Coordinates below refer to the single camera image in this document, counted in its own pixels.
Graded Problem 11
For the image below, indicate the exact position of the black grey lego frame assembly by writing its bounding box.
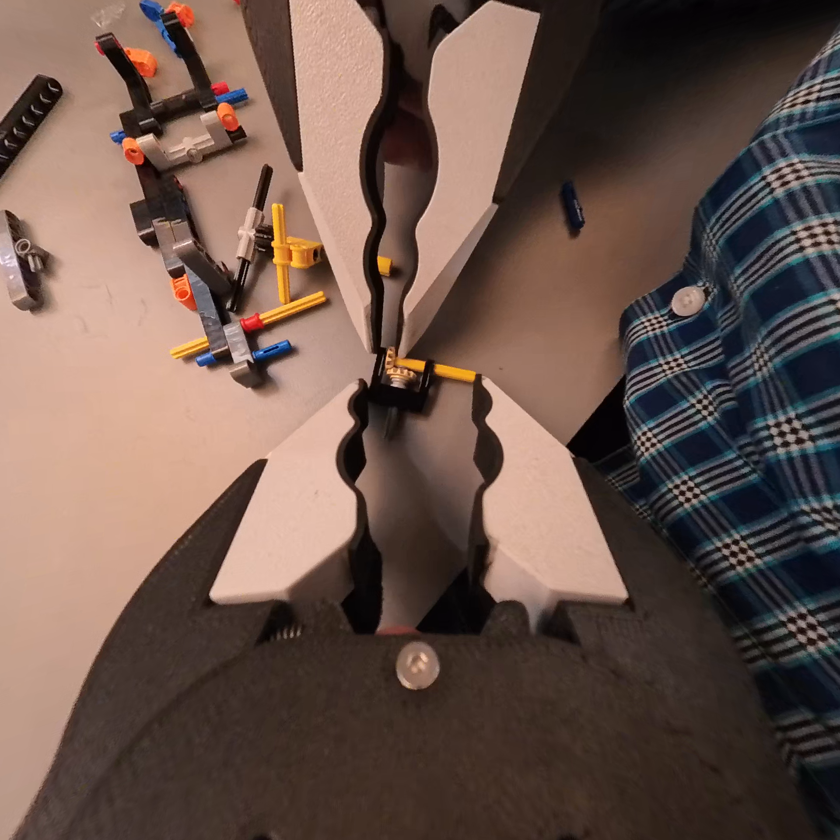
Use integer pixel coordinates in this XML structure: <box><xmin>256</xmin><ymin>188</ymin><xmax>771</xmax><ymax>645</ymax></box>
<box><xmin>95</xmin><ymin>0</ymin><xmax>328</xmax><ymax>389</ymax></box>

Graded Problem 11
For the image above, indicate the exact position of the dark blue lego pin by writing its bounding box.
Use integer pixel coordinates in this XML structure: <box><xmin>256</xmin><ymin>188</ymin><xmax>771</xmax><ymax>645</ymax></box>
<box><xmin>559</xmin><ymin>180</ymin><xmax>587</xmax><ymax>232</ymax></box>

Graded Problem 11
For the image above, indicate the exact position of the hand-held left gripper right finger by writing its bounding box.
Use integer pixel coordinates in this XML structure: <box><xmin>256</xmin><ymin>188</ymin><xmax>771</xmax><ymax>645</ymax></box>
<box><xmin>466</xmin><ymin>374</ymin><xmax>632</xmax><ymax>632</ymax></box>

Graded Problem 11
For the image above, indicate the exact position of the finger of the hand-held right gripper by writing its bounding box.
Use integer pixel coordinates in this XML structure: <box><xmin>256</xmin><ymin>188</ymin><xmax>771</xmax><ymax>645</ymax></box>
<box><xmin>287</xmin><ymin>0</ymin><xmax>395</xmax><ymax>353</ymax></box>
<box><xmin>399</xmin><ymin>0</ymin><xmax>543</xmax><ymax>354</ymax></box>

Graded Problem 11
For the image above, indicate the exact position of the blue plaid shirt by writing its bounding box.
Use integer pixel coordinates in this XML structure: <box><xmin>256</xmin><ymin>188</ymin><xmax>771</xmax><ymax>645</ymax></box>
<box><xmin>567</xmin><ymin>26</ymin><xmax>840</xmax><ymax>840</ymax></box>

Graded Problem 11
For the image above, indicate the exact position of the black lego gearbox yellow axle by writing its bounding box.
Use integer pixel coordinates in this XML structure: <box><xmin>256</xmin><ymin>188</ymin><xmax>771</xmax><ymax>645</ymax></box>
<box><xmin>367</xmin><ymin>344</ymin><xmax>480</xmax><ymax>442</ymax></box>

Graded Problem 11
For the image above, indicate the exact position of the yellow axle yellow connector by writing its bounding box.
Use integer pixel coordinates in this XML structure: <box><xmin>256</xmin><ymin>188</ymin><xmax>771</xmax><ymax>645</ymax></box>
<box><xmin>269</xmin><ymin>203</ymin><xmax>326</xmax><ymax>305</ymax></box>

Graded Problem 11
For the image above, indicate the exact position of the black lego beam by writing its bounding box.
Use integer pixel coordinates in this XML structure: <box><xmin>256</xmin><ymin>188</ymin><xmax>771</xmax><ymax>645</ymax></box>
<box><xmin>0</xmin><ymin>75</ymin><xmax>65</xmax><ymax>179</ymax></box>

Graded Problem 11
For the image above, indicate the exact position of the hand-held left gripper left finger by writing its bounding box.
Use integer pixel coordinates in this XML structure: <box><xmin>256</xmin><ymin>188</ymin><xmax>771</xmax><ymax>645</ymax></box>
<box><xmin>209</xmin><ymin>378</ymin><xmax>386</xmax><ymax>635</ymax></box>

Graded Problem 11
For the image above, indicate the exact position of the black axle grey connector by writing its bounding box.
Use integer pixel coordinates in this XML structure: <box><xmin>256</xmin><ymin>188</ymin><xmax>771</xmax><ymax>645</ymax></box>
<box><xmin>226</xmin><ymin>163</ymin><xmax>276</xmax><ymax>314</ymax></box>

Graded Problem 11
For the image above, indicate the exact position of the grey lego beam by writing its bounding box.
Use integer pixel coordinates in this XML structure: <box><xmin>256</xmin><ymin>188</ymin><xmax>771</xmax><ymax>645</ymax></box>
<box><xmin>0</xmin><ymin>209</ymin><xmax>51</xmax><ymax>311</ymax></box>

